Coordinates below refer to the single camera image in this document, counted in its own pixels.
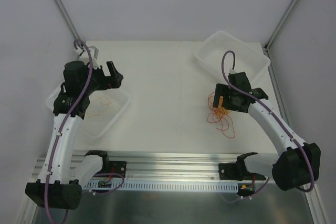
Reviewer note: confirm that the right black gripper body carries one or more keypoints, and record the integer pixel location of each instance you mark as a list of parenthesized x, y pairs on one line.
[(219, 96)]

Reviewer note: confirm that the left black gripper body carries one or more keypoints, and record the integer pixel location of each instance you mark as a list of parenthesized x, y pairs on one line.
[(105, 77)]

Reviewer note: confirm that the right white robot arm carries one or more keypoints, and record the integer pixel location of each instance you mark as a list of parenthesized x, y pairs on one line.
[(299, 162)]

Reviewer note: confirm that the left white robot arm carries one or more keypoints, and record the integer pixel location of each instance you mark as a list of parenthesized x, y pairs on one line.
[(57, 186)]

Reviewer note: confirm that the left white plastic basket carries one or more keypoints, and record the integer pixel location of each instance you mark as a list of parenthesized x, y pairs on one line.
[(103, 111)]

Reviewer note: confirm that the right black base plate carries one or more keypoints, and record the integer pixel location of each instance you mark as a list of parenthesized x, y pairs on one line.
[(238, 172)]

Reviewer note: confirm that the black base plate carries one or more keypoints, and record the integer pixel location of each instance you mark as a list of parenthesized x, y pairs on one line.
[(118, 167), (238, 172)]

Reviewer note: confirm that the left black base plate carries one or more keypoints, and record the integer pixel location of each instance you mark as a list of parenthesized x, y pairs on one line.
[(118, 167)]

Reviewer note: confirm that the aluminium mounting rail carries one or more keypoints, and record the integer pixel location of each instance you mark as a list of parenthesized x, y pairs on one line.
[(179, 166)]

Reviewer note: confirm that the left aluminium frame post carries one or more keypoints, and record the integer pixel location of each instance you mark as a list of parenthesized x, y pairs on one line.
[(66, 17)]

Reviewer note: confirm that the aluminium frame post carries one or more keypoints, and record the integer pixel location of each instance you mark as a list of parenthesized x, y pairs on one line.
[(281, 24), (66, 17)]

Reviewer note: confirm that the white slotted cable duct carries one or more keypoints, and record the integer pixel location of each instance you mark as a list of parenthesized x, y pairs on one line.
[(143, 185)]

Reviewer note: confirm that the right aluminium frame post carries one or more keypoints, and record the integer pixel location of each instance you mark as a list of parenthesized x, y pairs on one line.
[(281, 24)]

